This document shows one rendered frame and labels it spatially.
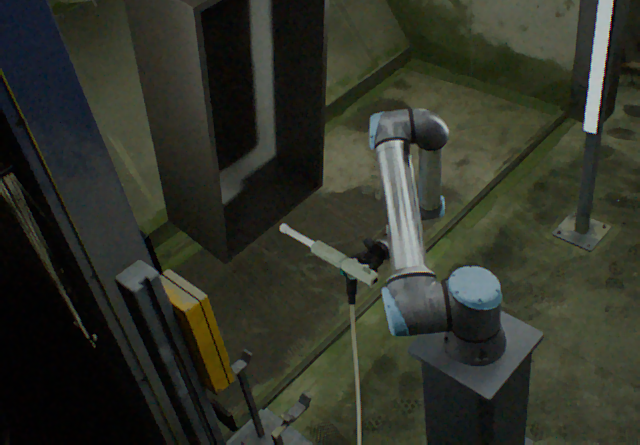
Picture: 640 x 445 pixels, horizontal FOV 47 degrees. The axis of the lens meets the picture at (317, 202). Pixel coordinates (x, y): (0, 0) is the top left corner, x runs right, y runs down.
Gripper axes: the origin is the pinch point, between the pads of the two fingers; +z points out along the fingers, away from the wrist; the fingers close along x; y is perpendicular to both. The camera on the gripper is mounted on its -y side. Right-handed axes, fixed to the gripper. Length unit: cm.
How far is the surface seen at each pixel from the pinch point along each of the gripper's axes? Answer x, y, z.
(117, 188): 3, -86, 86
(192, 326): -49, -91, 106
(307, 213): 74, 44, -58
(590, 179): -42, -1, -115
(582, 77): 2, -3, -198
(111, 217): 3, -79, 89
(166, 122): 62, -55, 28
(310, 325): 23, 48, -3
